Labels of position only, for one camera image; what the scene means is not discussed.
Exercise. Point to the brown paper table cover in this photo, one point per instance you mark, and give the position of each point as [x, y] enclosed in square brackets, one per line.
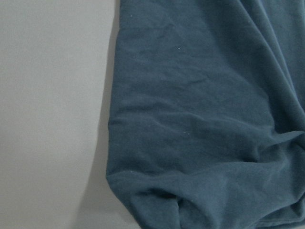
[56, 66]

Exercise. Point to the black printed t-shirt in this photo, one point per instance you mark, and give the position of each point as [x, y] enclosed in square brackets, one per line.
[207, 116]

